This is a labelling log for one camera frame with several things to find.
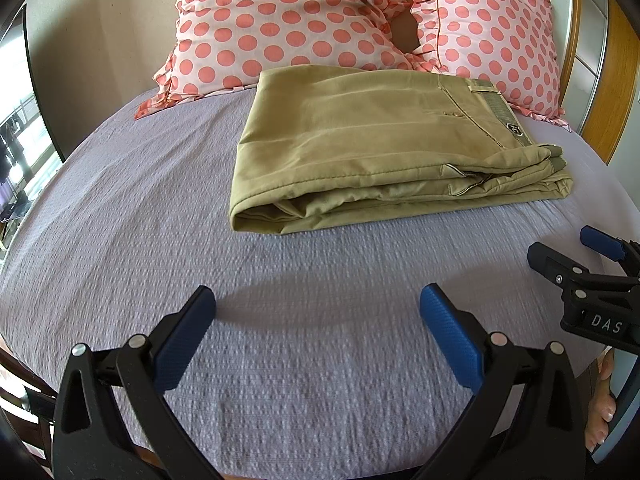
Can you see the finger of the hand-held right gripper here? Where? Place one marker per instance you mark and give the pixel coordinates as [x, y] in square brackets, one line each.
[602, 243]
[556, 263]

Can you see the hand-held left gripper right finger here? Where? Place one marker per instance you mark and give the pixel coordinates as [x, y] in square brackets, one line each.
[451, 336]

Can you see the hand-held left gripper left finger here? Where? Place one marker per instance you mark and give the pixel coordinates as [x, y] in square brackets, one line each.
[184, 341]

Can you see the khaki pants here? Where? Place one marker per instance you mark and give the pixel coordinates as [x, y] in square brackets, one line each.
[370, 150]

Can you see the person's right hand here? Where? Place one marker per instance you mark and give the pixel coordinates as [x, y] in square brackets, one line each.
[601, 402]

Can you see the lavender textured bed cover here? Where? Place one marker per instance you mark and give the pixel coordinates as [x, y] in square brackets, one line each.
[280, 280]

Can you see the wooden headboard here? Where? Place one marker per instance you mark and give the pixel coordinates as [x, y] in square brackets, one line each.
[564, 15]

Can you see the pink polka dot pillow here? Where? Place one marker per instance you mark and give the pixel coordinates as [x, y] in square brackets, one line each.
[490, 35]
[280, 25]

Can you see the wardrobe with wooden frame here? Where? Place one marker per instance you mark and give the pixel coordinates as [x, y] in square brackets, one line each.
[602, 45]

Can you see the window with dark frame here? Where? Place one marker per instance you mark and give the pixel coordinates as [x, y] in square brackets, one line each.
[20, 125]

